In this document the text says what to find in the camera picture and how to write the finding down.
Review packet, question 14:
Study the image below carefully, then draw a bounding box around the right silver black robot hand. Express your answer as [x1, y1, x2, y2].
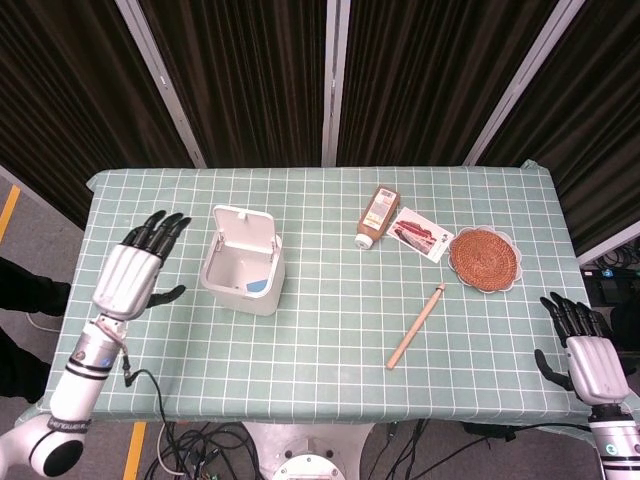
[533, 291, 632, 407]

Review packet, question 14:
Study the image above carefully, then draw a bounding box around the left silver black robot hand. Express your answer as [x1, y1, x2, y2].
[91, 209, 193, 321]

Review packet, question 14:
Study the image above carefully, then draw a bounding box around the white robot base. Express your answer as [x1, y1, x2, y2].
[242, 422, 389, 480]

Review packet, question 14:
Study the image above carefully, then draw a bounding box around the white open-lid bin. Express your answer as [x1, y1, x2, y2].
[199, 204, 287, 317]

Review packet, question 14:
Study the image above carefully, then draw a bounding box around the black device with blue sticker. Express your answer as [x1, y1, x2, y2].
[582, 267, 640, 306]

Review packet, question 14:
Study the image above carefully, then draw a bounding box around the person in black clothes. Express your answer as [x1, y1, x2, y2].
[0, 257, 72, 404]

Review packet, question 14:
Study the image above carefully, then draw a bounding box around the brown woven coaster plate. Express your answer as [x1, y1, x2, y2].
[446, 225, 524, 295]

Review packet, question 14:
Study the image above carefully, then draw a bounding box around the round woven rattan coaster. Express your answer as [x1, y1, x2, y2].
[449, 228, 518, 292]

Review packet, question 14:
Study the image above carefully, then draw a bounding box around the wooden stick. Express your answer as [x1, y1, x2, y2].
[385, 282, 447, 370]

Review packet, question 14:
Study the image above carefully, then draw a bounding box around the green checked tablecloth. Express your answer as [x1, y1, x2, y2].
[14, 167, 601, 431]

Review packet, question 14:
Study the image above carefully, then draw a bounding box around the white snack packet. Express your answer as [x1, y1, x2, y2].
[385, 206, 455, 265]

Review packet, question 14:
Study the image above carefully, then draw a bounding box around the brown bottle with white cap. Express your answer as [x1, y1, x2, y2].
[354, 185, 401, 250]

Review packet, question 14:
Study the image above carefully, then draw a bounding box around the black cable with plug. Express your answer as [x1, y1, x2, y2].
[97, 319, 169, 431]

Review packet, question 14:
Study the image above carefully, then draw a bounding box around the grey partition base rail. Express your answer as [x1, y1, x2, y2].
[576, 245, 640, 266]

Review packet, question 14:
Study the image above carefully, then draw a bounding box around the black floor cable bundle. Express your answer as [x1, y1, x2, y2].
[144, 422, 281, 480]

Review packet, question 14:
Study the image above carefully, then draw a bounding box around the white partition post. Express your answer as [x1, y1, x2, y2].
[114, 0, 208, 169]
[462, 0, 587, 166]
[321, 0, 352, 168]

